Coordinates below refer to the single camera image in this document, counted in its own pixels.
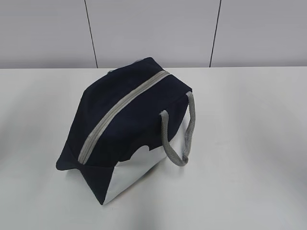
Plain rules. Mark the navy insulated lunch bag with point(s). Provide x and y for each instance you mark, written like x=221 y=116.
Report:
x=127 y=122

